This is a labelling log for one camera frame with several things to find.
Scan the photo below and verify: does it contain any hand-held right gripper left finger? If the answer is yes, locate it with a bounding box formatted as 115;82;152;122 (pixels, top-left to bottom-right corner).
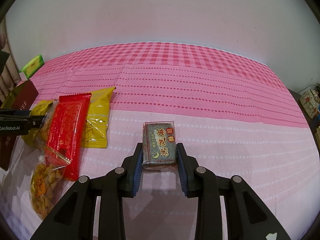
30;142;144;240

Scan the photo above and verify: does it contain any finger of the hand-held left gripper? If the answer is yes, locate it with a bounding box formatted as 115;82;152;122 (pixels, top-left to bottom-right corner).
0;109;50;130

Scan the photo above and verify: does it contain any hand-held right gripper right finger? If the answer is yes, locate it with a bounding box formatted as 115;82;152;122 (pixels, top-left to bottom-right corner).
176;142;293;240

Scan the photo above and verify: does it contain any gold tin box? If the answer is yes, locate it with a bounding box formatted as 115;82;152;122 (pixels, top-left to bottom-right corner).
0;79;39;172

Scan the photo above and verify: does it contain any red snack packet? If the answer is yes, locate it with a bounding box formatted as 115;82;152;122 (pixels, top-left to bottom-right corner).
45;93;92;182

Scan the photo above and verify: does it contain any grey sesame cake packet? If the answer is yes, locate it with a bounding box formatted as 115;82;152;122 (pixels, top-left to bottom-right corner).
142;121;178;172

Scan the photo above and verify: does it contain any large yellow snack packet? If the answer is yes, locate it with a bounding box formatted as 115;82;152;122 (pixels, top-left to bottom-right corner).
81;87;117;149

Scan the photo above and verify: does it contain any clear bag of fried snacks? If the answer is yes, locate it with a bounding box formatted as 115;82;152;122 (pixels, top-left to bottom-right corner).
30;105;72;218

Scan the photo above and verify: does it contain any small yellow snack packet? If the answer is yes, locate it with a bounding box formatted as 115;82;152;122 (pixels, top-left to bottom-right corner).
21;100;55;147

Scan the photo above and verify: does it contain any green tissue pack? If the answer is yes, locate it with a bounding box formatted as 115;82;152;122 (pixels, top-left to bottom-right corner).
19;54;45;78

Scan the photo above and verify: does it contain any pink checked tablecloth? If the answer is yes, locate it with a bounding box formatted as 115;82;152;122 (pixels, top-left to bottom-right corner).
0;41;320;240

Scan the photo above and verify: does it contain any decorated box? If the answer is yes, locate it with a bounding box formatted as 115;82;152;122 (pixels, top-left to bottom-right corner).
299;85;320;119

